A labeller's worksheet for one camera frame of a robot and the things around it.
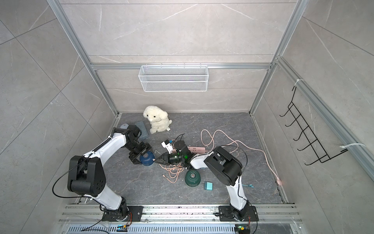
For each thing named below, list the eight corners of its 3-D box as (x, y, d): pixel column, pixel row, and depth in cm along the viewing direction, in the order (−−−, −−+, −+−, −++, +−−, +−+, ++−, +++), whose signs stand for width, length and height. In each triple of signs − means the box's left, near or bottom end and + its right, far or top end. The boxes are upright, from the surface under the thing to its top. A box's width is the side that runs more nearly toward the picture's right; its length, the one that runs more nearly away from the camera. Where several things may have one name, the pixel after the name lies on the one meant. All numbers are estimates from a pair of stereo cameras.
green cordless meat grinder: (183, 185, 84) (183, 178, 76) (189, 174, 88) (189, 166, 80) (195, 191, 82) (195, 185, 74) (200, 179, 86) (201, 172, 78)
